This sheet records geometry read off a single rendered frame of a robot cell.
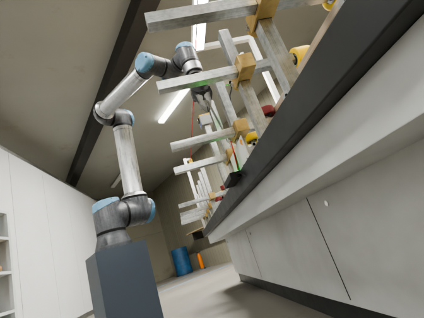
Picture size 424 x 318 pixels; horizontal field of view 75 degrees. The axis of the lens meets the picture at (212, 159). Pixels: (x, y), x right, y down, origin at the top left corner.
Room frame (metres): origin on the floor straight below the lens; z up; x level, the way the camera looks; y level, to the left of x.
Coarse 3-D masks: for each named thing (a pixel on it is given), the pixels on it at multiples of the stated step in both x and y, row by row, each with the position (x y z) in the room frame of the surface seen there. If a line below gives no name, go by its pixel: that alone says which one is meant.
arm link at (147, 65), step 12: (144, 60) 1.02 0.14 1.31; (156, 60) 1.05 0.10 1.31; (132, 72) 1.10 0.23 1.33; (144, 72) 1.06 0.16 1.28; (156, 72) 1.09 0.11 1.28; (120, 84) 1.18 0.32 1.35; (132, 84) 1.15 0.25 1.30; (108, 96) 1.28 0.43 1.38; (120, 96) 1.23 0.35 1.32; (96, 108) 1.35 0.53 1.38; (108, 108) 1.32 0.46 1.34; (108, 120) 1.43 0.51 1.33
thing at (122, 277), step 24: (144, 240) 1.44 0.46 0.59; (96, 264) 1.30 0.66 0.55; (120, 264) 1.35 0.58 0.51; (144, 264) 1.42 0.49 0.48; (96, 288) 1.36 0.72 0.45; (120, 288) 1.33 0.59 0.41; (144, 288) 1.40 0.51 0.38; (96, 312) 1.43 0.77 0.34; (120, 312) 1.32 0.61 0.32; (144, 312) 1.39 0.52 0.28
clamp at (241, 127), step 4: (236, 120) 0.98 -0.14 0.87; (240, 120) 0.98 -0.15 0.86; (244, 120) 0.98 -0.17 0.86; (236, 124) 0.97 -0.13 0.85; (240, 124) 0.98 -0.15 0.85; (244, 124) 0.98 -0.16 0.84; (248, 124) 0.98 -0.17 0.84; (236, 128) 0.98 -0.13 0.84; (240, 128) 0.98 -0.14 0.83; (244, 128) 0.98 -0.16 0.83; (248, 128) 0.98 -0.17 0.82; (236, 132) 1.00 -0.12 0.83; (240, 132) 0.99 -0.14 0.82; (244, 132) 1.01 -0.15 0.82; (236, 136) 1.02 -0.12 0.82; (244, 136) 1.05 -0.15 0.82; (232, 140) 1.08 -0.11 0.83
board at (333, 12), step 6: (336, 0) 0.55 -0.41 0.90; (336, 6) 0.56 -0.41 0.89; (330, 12) 0.59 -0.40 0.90; (336, 12) 0.57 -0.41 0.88; (330, 18) 0.59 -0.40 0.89; (324, 24) 0.62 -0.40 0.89; (324, 30) 0.63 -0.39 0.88; (318, 36) 0.66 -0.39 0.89; (312, 42) 0.69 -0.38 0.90; (318, 42) 0.67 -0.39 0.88; (312, 48) 0.70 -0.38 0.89; (306, 54) 0.73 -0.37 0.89; (306, 60) 0.74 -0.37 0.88; (300, 66) 0.78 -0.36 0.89; (300, 72) 0.79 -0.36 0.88; (282, 96) 0.95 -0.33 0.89; (276, 108) 1.03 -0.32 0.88; (252, 144) 1.43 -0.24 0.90
